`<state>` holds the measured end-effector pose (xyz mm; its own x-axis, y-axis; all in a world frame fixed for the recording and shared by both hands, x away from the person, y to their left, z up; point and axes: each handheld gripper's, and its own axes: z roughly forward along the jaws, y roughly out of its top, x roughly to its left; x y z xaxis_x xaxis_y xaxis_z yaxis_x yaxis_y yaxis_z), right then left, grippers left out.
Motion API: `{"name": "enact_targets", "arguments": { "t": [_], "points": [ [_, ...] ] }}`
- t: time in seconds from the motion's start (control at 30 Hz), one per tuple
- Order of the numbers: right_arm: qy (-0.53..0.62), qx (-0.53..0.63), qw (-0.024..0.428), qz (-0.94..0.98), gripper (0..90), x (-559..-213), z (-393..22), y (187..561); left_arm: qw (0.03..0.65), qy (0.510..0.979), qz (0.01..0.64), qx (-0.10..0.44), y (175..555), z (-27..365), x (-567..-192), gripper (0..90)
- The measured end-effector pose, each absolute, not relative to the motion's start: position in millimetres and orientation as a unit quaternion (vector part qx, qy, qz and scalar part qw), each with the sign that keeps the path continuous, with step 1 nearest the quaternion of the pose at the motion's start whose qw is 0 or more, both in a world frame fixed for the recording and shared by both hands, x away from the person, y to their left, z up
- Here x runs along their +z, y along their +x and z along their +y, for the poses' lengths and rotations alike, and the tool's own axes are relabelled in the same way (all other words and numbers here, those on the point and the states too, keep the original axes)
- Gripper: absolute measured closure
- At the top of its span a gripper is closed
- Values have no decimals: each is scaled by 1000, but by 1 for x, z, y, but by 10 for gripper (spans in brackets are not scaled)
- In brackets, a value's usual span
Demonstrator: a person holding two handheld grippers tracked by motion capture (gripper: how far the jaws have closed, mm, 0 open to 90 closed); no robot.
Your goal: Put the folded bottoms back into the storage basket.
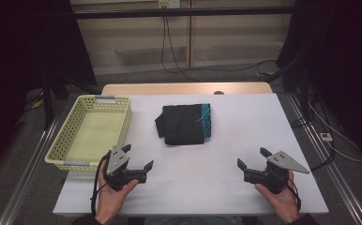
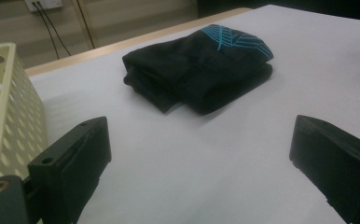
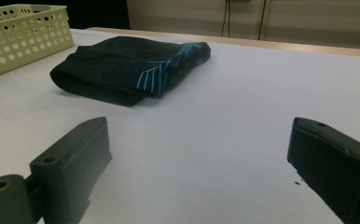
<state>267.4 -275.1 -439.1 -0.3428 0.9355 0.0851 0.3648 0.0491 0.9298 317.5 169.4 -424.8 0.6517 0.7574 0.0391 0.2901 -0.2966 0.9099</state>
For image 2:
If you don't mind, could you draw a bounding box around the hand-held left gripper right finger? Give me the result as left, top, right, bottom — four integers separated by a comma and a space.
288, 114, 360, 224

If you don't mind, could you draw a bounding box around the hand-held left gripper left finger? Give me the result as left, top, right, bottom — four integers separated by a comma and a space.
27, 116, 113, 224

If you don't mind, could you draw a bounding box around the pale yellow perforated basket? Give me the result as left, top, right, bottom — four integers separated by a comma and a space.
0, 42, 49, 185

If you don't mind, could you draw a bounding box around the black garment with blue print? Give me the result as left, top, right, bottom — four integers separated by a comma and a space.
121, 23, 274, 116

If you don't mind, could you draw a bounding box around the white table cover sheet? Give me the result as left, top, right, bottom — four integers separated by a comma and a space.
28, 4, 360, 224

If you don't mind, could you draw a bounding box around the wooden table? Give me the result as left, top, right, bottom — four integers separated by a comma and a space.
23, 7, 252, 77

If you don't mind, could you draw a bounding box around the black cable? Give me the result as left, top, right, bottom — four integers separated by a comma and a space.
32, 1, 61, 60
36, 1, 72, 57

